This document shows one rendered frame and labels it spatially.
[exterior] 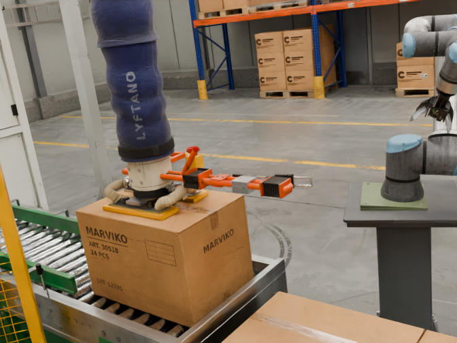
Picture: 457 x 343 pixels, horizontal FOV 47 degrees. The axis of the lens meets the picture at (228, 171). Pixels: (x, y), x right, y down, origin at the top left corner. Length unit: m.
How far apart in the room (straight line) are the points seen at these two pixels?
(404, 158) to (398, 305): 0.71
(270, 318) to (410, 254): 0.79
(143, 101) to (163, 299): 0.76
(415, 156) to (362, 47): 8.32
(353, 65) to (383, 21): 0.99
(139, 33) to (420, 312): 1.77
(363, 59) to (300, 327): 8.96
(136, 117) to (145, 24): 0.34
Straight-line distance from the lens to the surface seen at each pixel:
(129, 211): 2.11
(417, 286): 2.62
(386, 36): 10.53
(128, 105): 2.01
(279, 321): 2.05
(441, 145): 2.43
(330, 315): 2.07
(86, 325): 2.30
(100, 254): 2.29
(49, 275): 2.60
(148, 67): 2.02
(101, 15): 2.00
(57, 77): 12.28
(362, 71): 10.71
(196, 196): 2.14
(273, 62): 10.12
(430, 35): 2.09
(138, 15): 1.98
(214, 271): 2.07
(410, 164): 2.42
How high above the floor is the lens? 1.66
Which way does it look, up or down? 17 degrees down
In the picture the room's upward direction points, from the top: 7 degrees counter-clockwise
